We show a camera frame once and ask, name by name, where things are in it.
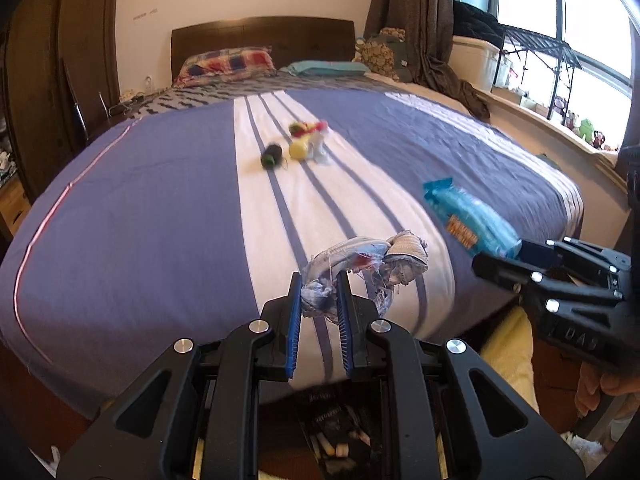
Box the black jacket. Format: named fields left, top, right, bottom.
left=452, top=0, right=506, bottom=48

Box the plaid pillow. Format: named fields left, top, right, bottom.
left=172, top=47, right=277, bottom=88

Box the black white zebra blanket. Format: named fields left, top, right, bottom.
left=120, top=72, right=416, bottom=121

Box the window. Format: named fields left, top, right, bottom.
left=497, top=0, right=640, bottom=91

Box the brown patterned cushion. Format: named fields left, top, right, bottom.
left=354, top=35, right=401, bottom=81

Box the dark wooden wardrobe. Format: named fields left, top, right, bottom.
left=0, top=0, right=123, bottom=206

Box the white cable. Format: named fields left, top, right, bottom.
left=107, top=89, right=151, bottom=111

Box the dark green thread spool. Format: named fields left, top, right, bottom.
left=260, top=142, right=285, bottom=170

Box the person's right hand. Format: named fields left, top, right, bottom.
left=574, top=364, right=640, bottom=420

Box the frayed denim cloth scrap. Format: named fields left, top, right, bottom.
left=300, top=230, right=431, bottom=321

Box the dark wooden headboard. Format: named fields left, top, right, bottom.
left=171, top=16, right=357, bottom=83

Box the brown curtain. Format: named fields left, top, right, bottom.
left=364, top=0, right=492, bottom=122

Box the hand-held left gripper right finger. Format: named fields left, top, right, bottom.
left=335, top=270, right=587, bottom=480

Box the colourful knotted cloth toy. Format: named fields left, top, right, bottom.
left=289, top=119, right=329, bottom=139

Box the green cushion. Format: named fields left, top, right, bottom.
left=380, top=27, right=417, bottom=83

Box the white storage box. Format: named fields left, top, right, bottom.
left=450, top=35, right=513, bottom=92

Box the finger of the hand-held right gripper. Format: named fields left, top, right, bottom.
left=471, top=251, right=624, bottom=317
left=519, top=236, right=633, bottom=287

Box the black metal rack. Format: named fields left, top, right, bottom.
left=492, top=24, right=583, bottom=121

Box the bed with striped cover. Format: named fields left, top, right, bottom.
left=0, top=89, right=586, bottom=421

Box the blue snack packet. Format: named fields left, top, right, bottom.
left=422, top=177, right=523, bottom=261

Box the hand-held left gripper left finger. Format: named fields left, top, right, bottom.
left=56, top=271, right=304, bottom=480

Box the teal pillow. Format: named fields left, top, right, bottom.
left=280, top=59, right=368, bottom=78

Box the yellow fluffy cloth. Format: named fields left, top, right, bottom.
left=480, top=305, right=540, bottom=411

